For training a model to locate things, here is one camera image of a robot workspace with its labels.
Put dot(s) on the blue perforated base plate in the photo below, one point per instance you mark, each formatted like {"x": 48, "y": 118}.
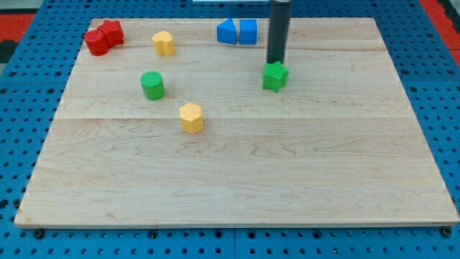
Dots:
{"x": 35, "y": 77}

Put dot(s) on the light wooden board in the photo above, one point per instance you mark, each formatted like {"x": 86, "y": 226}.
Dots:
{"x": 338, "y": 146}

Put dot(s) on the yellow hexagon block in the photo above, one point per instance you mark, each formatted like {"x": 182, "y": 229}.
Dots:
{"x": 191, "y": 119}

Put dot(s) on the red star block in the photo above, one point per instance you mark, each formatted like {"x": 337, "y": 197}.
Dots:
{"x": 112, "y": 32}

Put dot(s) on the green cylinder block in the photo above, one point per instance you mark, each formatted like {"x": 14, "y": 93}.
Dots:
{"x": 152, "y": 85}

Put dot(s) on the yellow heart block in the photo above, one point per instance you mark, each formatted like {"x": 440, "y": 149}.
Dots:
{"x": 163, "y": 43}

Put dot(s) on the blue cube block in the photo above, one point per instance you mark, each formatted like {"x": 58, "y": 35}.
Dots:
{"x": 248, "y": 31}

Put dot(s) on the green star block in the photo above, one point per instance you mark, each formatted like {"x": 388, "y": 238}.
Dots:
{"x": 275, "y": 76}

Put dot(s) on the blue triangle block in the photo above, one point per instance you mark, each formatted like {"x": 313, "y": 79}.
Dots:
{"x": 226, "y": 32}

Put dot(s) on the red cylinder block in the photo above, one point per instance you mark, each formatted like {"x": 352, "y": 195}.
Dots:
{"x": 96, "y": 42}

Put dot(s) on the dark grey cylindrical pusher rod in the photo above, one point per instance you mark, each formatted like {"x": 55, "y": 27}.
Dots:
{"x": 280, "y": 13}

